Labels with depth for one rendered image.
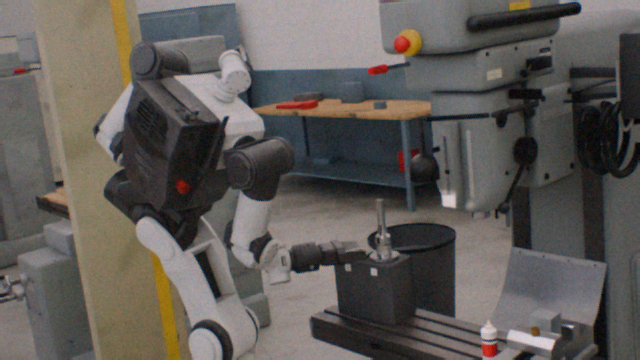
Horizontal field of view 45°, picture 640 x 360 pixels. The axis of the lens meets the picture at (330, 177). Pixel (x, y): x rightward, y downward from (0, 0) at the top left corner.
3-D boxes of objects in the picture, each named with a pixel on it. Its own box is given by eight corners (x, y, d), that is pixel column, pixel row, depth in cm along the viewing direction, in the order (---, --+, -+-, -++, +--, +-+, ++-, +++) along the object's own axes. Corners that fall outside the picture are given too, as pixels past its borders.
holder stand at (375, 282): (394, 326, 234) (389, 263, 230) (338, 313, 248) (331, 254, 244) (417, 311, 243) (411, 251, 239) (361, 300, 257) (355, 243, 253)
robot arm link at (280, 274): (302, 240, 230) (264, 246, 228) (308, 275, 227) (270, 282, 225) (298, 247, 241) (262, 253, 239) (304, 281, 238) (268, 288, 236)
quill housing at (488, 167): (493, 219, 191) (485, 90, 184) (428, 209, 206) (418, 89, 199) (535, 200, 203) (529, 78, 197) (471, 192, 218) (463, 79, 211)
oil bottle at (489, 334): (492, 363, 205) (490, 324, 202) (479, 359, 207) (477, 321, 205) (501, 357, 207) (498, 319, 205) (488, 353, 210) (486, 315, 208)
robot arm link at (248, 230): (251, 278, 201) (268, 209, 190) (212, 254, 206) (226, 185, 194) (276, 258, 210) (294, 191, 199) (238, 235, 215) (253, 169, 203)
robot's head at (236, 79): (217, 97, 193) (229, 67, 189) (212, 77, 201) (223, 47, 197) (242, 103, 196) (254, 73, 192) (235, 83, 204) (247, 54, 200)
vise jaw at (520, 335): (551, 358, 189) (550, 343, 188) (506, 347, 197) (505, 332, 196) (563, 349, 193) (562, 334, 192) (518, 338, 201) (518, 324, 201)
